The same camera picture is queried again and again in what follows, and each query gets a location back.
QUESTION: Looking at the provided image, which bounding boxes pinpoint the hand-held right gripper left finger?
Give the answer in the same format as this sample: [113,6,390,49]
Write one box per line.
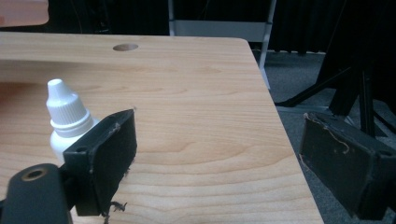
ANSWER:
[63,108,138,217]

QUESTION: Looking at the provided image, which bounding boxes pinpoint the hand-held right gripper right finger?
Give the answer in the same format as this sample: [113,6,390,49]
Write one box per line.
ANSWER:
[298,111,396,221]

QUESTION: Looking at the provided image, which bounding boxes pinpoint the small white dropper bottle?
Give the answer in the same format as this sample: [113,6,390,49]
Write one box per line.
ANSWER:
[46,78,101,164]

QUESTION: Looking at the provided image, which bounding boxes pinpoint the black tripod stand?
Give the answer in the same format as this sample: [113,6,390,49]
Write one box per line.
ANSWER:
[275,0,396,138]

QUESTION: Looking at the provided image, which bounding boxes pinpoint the black curtain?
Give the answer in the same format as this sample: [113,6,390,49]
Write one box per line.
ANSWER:
[0,0,396,54]

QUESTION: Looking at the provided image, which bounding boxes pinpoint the pale pink box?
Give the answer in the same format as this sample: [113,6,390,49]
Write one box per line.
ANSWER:
[0,0,50,28]

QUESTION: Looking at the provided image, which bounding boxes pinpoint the white metal frame stand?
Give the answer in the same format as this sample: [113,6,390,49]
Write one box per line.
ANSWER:
[167,0,277,91]

